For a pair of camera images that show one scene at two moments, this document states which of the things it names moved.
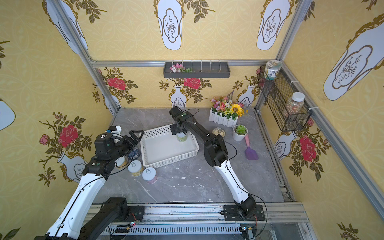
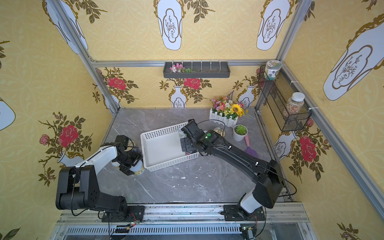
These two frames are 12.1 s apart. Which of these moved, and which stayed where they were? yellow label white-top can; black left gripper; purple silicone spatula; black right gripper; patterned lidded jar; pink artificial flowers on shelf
Moved: black right gripper; black left gripper
Stayed: purple silicone spatula; yellow label white-top can; pink artificial flowers on shelf; patterned lidded jar
